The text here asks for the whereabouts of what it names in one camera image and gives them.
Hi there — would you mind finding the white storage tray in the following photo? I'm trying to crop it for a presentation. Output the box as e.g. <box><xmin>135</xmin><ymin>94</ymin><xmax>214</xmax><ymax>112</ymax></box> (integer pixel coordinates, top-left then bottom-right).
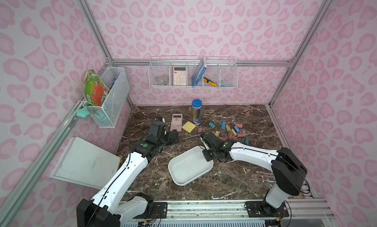
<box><xmin>168</xmin><ymin>146</ymin><xmax>214</xmax><ymax>186</ymax></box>

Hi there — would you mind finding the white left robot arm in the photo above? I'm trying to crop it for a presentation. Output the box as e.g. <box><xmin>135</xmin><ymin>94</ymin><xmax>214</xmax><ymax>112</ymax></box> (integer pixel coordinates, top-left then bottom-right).
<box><xmin>76</xmin><ymin>117</ymin><xmax>179</xmax><ymax>227</ymax></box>

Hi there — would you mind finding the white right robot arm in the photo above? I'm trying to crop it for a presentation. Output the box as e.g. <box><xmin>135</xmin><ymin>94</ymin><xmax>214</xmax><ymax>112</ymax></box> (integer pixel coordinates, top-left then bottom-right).
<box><xmin>200</xmin><ymin>133</ymin><xmax>307</xmax><ymax>216</ymax></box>

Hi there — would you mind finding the pink calculator on table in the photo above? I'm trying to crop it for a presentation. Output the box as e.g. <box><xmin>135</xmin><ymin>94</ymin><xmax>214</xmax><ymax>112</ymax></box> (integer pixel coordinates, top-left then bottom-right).
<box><xmin>170</xmin><ymin>114</ymin><xmax>183</xmax><ymax>132</ymax></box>

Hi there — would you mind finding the yellow sticky note pad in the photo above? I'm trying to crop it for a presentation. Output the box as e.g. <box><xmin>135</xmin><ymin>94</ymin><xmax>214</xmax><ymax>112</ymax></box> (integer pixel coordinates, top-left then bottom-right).
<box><xmin>182</xmin><ymin>122</ymin><xmax>196</xmax><ymax>133</ymax></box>

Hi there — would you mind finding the blue lid pencil tube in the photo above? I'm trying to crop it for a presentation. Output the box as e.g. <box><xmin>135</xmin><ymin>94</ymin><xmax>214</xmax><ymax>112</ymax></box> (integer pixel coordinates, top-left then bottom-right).
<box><xmin>191</xmin><ymin>99</ymin><xmax>202</xmax><ymax>125</ymax></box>

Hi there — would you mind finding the white calculator in shelf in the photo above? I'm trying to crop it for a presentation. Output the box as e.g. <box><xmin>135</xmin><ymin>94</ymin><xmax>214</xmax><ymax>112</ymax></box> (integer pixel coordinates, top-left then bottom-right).
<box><xmin>173</xmin><ymin>66</ymin><xmax>188</xmax><ymax>86</ymax></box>

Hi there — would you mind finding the yellow utility knife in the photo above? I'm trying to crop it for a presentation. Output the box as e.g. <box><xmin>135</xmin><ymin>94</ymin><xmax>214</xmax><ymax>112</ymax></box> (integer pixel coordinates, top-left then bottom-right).
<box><xmin>203</xmin><ymin>77</ymin><xmax>218</xmax><ymax>87</ymax></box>

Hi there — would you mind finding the blue book in shelf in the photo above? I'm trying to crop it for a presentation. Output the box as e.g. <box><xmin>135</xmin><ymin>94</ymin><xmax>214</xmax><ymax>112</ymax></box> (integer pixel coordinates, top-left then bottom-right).
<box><xmin>191</xmin><ymin>57</ymin><xmax>207</xmax><ymax>88</ymax></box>

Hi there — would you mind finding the green snack bag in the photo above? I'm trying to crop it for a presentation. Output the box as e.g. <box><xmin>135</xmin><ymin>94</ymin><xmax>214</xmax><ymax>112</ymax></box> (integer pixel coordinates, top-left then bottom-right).
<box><xmin>83</xmin><ymin>70</ymin><xmax>110</xmax><ymax>107</ymax></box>

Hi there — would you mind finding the white paper board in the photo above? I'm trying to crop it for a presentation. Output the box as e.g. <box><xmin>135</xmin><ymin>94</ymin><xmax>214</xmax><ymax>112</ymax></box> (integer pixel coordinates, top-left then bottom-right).
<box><xmin>50</xmin><ymin>137</ymin><xmax>121</xmax><ymax>189</ymax></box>

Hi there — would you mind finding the white mesh wall basket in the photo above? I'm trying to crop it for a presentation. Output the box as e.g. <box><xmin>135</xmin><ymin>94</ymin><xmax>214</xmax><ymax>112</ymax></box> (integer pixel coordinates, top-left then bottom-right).
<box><xmin>86</xmin><ymin>67</ymin><xmax>130</xmax><ymax>128</ymax></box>

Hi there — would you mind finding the white wire wall shelf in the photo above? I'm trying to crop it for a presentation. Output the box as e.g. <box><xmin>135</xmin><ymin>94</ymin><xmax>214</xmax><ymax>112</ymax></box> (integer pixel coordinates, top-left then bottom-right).
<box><xmin>148</xmin><ymin>55</ymin><xmax>239</xmax><ymax>89</ymax></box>

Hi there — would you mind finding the mint green wall hook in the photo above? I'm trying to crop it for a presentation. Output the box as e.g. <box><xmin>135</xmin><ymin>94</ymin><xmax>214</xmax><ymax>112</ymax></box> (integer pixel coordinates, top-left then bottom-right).
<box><xmin>76</xmin><ymin>106</ymin><xmax>90</xmax><ymax>118</ymax></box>

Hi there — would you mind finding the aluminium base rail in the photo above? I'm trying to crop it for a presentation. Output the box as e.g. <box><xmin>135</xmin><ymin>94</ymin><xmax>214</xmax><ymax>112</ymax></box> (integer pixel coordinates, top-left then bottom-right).
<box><xmin>164</xmin><ymin>199</ymin><xmax>335</xmax><ymax>221</ymax></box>

